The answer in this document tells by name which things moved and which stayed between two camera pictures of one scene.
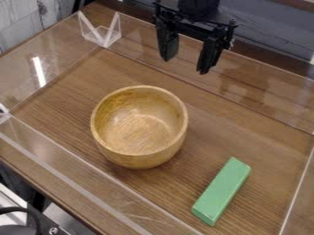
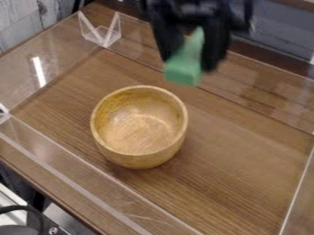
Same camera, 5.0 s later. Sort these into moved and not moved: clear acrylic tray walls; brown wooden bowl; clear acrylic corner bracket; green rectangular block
Moved: green rectangular block
Not moved: brown wooden bowl; clear acrylic corner bracket; clear acrylic tray walls
